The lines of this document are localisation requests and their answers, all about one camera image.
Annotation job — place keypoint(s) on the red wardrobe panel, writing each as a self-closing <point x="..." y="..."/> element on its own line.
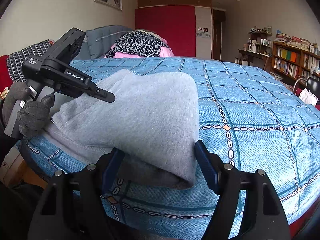
<point x="165" y="30"/>

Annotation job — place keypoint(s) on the grey pants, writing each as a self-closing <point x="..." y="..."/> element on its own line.
<point x="140" y="120"/>

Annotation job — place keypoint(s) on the leopard print cloth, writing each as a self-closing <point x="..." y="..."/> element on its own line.
<point x="140" y="45"/>

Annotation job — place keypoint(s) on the person's left hand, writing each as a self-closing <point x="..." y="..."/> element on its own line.
<point x="35" y="116"/>

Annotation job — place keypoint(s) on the dark plaid pillow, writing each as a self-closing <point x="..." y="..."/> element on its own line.
<point x="27" y="55"/>

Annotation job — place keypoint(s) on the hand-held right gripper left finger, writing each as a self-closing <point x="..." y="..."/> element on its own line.
<point x="110" y="170"/>

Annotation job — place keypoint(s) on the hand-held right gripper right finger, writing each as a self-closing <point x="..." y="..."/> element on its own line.
<point x="206" y="167"/>

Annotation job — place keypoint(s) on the white cloth on chair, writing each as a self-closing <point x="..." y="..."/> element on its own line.
<point x="308" y="97"/>

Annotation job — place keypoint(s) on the wooden bookshelf with books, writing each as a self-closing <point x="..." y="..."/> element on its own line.
<point x="290" y="60"/>

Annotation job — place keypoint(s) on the grey padded headboard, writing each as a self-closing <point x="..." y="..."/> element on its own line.
<point x="105" y="40"/>

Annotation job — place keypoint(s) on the cardboard box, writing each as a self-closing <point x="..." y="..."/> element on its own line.
<point x="11" y="165"/>

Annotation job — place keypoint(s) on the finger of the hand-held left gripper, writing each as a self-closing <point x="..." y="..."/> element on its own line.
<point x="105" y="95"/>

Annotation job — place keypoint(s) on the dark wooden door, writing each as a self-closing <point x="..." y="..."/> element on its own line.
<point x="217" y="35"/>

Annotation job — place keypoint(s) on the wooden desk with shelf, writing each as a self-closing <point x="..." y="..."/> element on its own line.
<point x="255" y="52"/>

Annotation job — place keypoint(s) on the pink quilt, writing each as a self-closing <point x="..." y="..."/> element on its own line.
<point x="167" y="52"/>

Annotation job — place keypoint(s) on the black chair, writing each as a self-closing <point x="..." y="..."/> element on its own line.
<point x="313" y="82"/>

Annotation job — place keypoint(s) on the blue checked bedsheet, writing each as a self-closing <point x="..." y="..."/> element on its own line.
<point x="250" y="120"/>

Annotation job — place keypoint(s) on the white wardrobe door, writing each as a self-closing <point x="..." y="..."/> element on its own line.
<point x="203" y="42"/>

